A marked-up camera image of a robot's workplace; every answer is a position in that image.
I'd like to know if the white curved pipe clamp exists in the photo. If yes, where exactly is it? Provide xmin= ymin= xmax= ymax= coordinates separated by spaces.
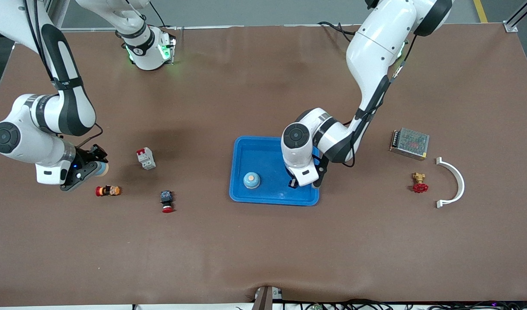
xmin=435 ymin=157 xmax=465 ymax=209

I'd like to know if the metal mesh power supply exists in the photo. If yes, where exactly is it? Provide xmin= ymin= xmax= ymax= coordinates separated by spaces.
xmin=389 ymin=127 xmax=430 ymax=161

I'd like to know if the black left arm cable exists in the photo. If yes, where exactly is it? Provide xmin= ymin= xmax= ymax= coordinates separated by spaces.
xmin=347 ymin=37 xmax=416 ymax=168

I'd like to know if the brass valve red handwheel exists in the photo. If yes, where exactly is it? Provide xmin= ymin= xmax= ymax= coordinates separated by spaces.
xmin=411 ymin=172 xmax=429 ymax=193

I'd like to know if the grey metal bracket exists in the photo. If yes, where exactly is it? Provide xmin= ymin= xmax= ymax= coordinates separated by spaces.
xmin=251 ymin=285 xmax=284 ymax=310

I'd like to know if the brown table cover sheet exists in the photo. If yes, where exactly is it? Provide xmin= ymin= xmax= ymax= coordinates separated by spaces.
xmin=0 ymin=24 xmax=527 ymax=307

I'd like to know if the white red circuit breaker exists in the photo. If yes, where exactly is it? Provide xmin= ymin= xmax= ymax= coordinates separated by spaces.
xmin=136 ymin=147 xmax=157 ymax=170

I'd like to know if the blue plastic tray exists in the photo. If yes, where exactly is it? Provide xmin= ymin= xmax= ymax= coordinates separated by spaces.
xmin=229 ymin=136 xmax=321 ymax=206

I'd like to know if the aluminium frame post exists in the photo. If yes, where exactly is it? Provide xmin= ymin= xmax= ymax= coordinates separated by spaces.
xmin=44 ymin=0 xmax=72 ymax=28
xmin=503 ymin=0 xmax=527 ymax=33

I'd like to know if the red emergency stop button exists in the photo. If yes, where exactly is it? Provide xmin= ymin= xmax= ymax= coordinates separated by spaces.
xmin=160 ymin=190 xmax=175 ymax=214

